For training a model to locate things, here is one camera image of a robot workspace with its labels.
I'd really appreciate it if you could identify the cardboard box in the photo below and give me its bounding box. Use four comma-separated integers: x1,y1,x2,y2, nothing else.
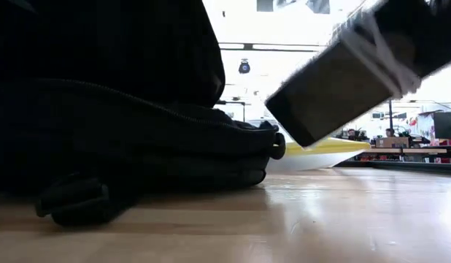
374,137,410,149

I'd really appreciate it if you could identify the black aluminium table frame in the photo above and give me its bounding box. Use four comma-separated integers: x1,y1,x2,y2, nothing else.
334,160,451,175

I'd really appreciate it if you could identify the black monitor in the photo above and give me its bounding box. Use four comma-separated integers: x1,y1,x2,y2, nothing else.
432,111,451,140

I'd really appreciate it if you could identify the wooden workbench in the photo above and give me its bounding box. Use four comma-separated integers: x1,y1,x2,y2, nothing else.
363,147,449,155

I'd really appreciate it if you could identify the black backpack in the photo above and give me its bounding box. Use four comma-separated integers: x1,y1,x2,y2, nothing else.
0,0,287,227

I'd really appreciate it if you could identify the white mesh pouch yellow trim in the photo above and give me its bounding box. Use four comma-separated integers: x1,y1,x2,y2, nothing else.
265,137,372,172

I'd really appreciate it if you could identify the black power bank white cable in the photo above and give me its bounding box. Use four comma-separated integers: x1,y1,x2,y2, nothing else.
264,7,423,149

